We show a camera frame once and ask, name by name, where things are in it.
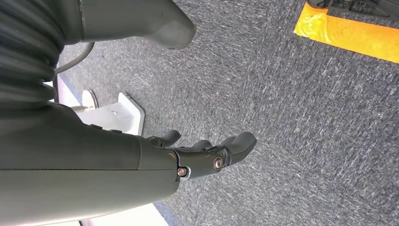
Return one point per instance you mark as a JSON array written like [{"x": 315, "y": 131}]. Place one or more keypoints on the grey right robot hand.
[{"x": 78, "y": 171}]

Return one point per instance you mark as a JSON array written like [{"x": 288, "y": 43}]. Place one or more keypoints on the grey standing panel with base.
[{"x": 109, "y": 118}]

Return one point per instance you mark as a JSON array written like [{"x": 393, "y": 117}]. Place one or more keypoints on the round disc base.
[{"x": 88, "y": 99}]

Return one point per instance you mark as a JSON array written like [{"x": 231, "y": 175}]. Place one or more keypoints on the yellow floor tape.
[{"x": 358, "y": 37}]

